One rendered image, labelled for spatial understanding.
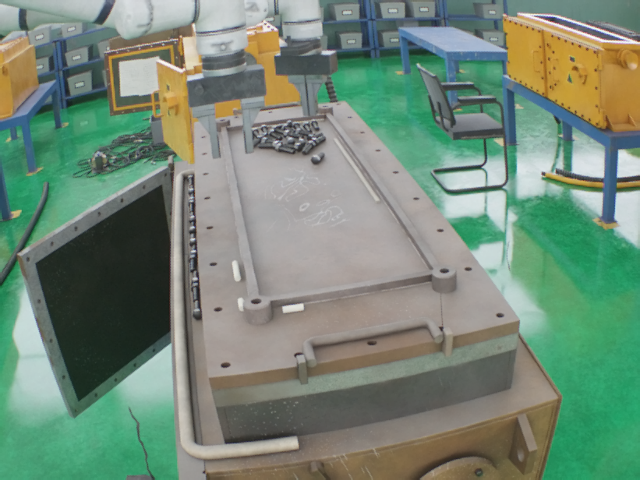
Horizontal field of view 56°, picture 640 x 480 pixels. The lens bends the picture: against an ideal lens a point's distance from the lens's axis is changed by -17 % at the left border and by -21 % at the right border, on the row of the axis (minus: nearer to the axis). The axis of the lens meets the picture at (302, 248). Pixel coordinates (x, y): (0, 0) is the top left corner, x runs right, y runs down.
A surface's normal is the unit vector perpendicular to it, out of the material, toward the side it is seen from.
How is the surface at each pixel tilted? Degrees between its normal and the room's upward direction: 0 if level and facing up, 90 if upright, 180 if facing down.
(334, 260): 0
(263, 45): 90
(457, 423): 0
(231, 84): 90
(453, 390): 90
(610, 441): 0
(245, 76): 90
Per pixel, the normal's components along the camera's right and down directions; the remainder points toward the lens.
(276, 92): 0.18, 0.42
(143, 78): -0.14, 0.45
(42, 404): -0.09, -0.89
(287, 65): -0.35, 0.44
